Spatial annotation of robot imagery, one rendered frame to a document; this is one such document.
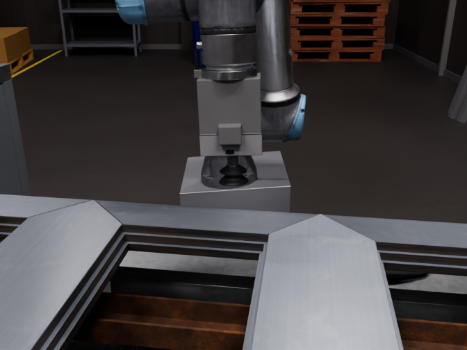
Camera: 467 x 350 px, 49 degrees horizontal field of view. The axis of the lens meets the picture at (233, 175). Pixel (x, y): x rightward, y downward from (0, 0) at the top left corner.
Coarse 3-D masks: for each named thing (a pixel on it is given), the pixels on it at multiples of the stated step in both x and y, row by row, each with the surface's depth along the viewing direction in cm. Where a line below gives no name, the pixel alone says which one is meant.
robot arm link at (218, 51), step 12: (204, 36) 65; (216, 36) 64; (228, 36) 64; (240, 36) 64; (252, 36) 65; (204, 48) 66; (216, 48) 65; (228, 48) 64; (240, 48) 65; (252, 48) 66; (204, 60) 67; (216, 60) 65; (228, 60) 65; (240, 60) 65; (252, 60) 66
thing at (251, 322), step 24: (0, 240) 95; (120, 240) 90; (144, 240) 92; (168, 240) 91; (192, 240) 90; (216, 240) 90; (240, 240) 90; (264, 240) 89; (96, 264) 81; (384, 264) 86; (408, 264) 85; (432, 264) 85; (456, 264) 85; (96, 288) 79; (72, 312) 72; (48, 336) 66; (72, 336) 71
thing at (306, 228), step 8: (296, 224) 92; (304, 224) 92; (312, 224) 92; (320, 224) 92; (328, 224) 92; (336, 224) 92; (272, 232) 89; (280, 232) 89; (288, 232) 89; (296, 232) 89; (304, 232) 89; (312, 232) 89; (320, 232) 89; (328, 232) 89; (336, 232) 89; (344, 232) 89; (352, 232) 89; (368, 240) 87
